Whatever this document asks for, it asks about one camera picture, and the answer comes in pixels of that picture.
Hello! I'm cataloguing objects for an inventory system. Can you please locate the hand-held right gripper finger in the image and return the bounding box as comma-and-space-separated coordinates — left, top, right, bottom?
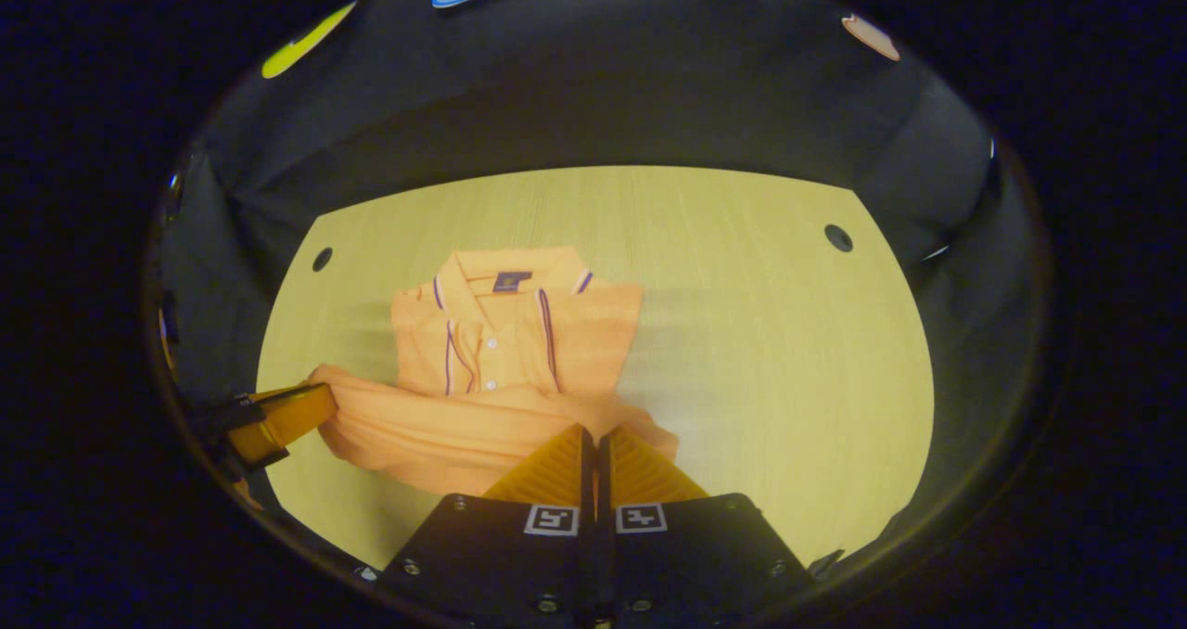
376, 423, 595, 629
596, 423, 812, 629

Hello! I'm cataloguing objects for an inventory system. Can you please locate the orange T-shirt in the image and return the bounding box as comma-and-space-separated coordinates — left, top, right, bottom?
309, 246, 681, 500

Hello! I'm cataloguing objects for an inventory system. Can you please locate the black backdrop cloth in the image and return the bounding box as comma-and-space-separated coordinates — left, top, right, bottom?
144, 0, 1030, 556

